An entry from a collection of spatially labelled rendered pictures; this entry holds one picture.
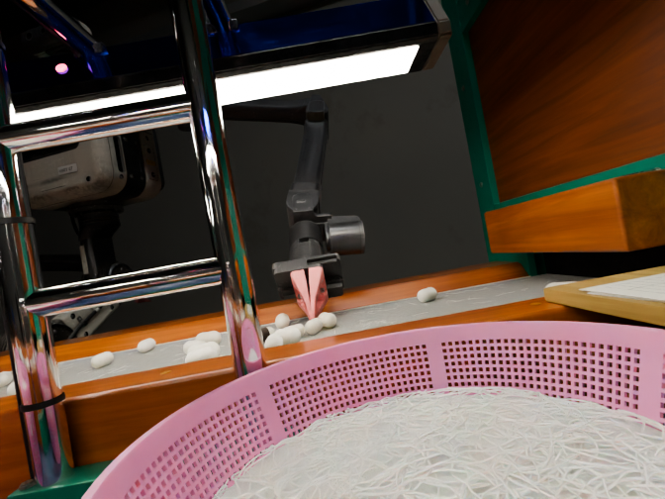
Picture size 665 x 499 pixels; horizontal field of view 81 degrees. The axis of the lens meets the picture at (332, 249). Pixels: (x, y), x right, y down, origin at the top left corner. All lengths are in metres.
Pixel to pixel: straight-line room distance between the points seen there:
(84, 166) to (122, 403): 0.96
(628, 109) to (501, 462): 0.42
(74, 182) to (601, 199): 1.17
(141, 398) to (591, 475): 0.29
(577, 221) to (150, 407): 0.45
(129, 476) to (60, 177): 1.15
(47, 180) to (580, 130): 1.23
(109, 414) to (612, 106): 0.58
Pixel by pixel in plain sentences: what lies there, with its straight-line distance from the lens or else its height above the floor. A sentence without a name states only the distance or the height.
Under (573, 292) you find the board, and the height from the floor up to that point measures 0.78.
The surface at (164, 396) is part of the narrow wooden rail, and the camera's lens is 0.34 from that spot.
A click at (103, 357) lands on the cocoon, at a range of 0.64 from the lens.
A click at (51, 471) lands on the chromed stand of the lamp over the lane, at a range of 0.37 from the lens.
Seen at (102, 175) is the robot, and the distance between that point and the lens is 1.22.
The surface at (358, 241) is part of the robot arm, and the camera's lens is 0.65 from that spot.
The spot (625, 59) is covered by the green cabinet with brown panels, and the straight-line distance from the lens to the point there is 0.55.
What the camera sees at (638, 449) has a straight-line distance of 0.23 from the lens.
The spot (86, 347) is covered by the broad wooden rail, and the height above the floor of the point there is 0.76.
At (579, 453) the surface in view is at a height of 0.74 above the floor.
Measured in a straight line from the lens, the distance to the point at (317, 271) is 0.56.
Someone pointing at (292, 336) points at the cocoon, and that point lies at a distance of 0.47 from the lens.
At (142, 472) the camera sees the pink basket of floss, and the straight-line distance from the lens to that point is 0.21.
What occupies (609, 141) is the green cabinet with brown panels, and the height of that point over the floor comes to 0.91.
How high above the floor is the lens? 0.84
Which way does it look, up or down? 1 degrees up
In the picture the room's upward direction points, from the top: 10 degrees counter-clockwise
